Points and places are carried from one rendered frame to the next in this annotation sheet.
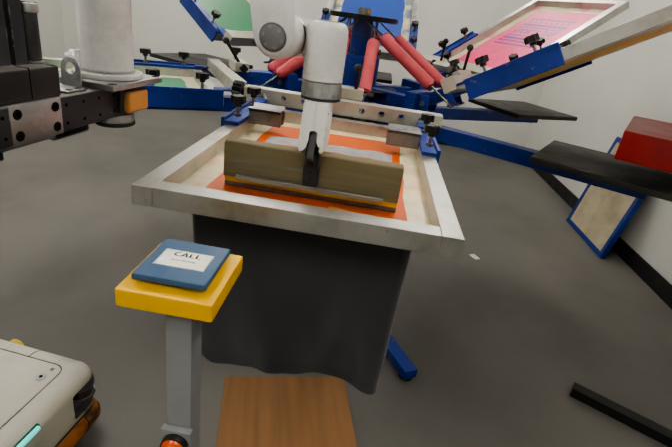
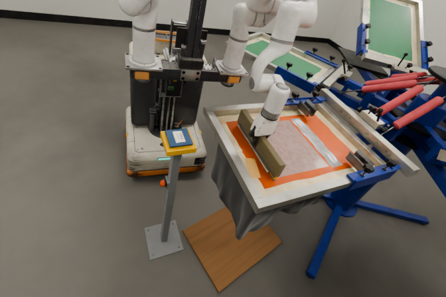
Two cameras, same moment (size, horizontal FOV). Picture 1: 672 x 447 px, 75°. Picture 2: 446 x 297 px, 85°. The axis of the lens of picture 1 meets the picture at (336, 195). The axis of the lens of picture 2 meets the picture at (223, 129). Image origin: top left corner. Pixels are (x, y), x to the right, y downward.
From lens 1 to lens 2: 0.68 m
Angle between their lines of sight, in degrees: 48
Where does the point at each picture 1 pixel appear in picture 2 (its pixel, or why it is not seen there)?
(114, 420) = (206, 175)
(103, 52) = (227, 60)
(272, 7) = (253, 72)
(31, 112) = (188, 72)
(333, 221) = (232, 161)
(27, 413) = not seen: hidden behind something
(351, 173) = (265, 152)
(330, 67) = (269, 105)
